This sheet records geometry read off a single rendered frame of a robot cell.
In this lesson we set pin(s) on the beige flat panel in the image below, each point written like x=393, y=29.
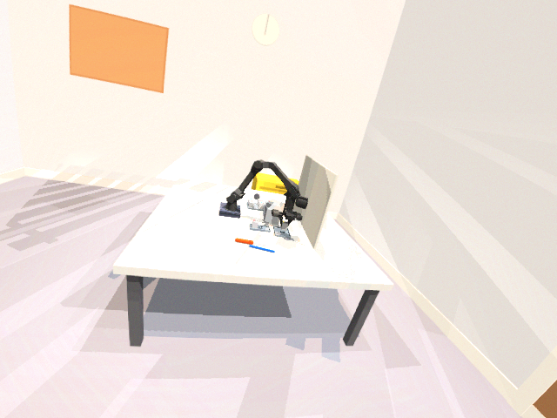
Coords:
x=317, y=183

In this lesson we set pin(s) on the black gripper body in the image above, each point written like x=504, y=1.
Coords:
x=276, y=213

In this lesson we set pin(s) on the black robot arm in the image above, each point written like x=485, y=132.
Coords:
x=291, y=187

